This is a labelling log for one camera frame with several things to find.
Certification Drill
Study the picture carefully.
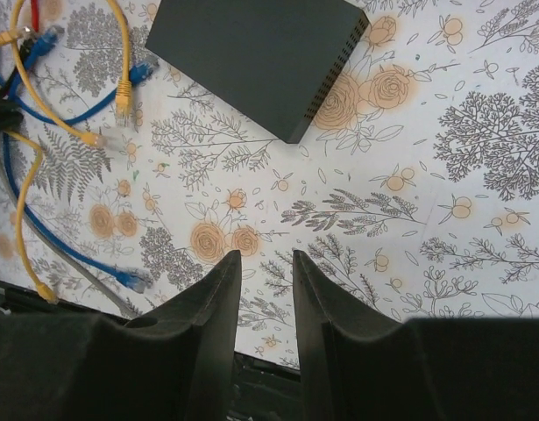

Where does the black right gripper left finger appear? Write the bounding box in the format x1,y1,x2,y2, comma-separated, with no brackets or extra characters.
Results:
0,251,242,420

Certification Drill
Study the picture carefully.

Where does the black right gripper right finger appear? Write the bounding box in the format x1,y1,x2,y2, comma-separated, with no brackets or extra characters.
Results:
293,250,539,420

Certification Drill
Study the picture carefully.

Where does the yellow ethernet cable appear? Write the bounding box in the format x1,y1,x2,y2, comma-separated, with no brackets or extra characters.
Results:
0,0,134,148
4,129,59,303

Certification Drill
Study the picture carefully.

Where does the grey ethernet cable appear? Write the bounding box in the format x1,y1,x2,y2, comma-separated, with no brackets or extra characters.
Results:
0,47,141,319

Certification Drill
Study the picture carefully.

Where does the blue ethernet cable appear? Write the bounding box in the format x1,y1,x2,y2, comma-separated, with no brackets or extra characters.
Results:
1,25,152,293
0,59,160,127

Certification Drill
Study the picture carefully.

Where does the black ethernet cable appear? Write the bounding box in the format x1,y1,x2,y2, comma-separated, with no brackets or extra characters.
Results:
0,39,38,144

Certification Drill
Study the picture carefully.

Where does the black network switch box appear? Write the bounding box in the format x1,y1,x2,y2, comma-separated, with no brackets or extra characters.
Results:
145,0,369,144

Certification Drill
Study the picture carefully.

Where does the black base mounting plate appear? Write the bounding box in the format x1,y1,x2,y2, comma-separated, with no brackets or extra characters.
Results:
0,281,303,420

